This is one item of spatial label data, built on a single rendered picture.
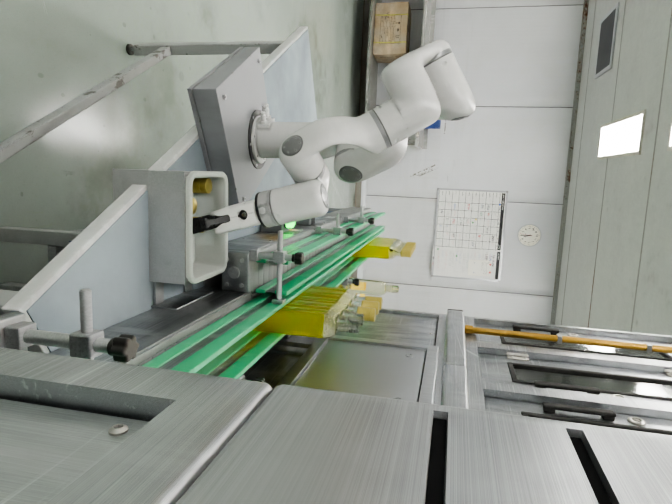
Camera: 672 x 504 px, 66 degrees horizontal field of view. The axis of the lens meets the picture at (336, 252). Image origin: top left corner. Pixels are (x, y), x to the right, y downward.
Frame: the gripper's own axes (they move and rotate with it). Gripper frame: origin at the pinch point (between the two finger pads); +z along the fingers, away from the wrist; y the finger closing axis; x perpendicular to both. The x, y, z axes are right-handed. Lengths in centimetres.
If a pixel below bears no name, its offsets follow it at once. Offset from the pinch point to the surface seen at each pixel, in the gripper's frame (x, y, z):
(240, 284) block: -15.5, 7.8, -2.2
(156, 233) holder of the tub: 0.3, -10.4, 3.7
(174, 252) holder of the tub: -4.1, -10.5, 0.9
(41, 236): 6, 21, 60
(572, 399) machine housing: -58, 20, -70
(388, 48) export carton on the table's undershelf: 149, 547, -1
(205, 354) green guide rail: -20.5, -27.0, -10.1
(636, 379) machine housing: -66, 44, -89
